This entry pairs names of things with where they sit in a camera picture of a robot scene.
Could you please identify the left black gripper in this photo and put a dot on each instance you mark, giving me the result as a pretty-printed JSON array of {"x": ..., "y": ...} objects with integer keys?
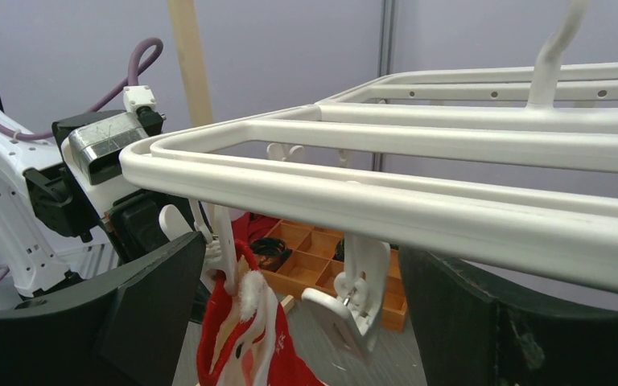
[{"x": 132, "y": 223}]

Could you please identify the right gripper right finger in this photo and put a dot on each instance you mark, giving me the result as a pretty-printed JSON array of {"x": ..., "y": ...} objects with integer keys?
[{"x": 472, "y": 326}]

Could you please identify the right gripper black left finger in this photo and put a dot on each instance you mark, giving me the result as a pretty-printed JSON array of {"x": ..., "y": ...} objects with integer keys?
[{"x": 123, "y": 327}]

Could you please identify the red santa sock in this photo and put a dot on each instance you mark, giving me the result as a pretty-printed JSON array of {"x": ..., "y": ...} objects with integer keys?
[{"x": 245, "y": 337}]

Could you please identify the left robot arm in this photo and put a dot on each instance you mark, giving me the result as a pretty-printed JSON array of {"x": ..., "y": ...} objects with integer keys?
[{"x": 67, "y": 214}]

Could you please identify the white plastic clip hanger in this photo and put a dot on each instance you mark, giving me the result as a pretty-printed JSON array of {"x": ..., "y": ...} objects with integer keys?
[{"x": 550, "y": 115}]

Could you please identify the red cloth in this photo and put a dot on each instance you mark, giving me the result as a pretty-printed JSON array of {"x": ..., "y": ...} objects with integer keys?
[{"x": 251, "y": 226}]

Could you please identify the rolled black orange sock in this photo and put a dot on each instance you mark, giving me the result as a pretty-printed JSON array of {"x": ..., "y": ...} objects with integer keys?
[{"x": 271, "y": 253}]

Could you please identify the wooden compartment tray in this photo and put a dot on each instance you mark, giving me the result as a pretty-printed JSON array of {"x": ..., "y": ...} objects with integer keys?
[{"x": 316, "y": 260}]

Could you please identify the wooden drying rack frame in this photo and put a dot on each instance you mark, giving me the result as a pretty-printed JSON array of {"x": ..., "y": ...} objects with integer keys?
[{"x": 191, "y": 61}]

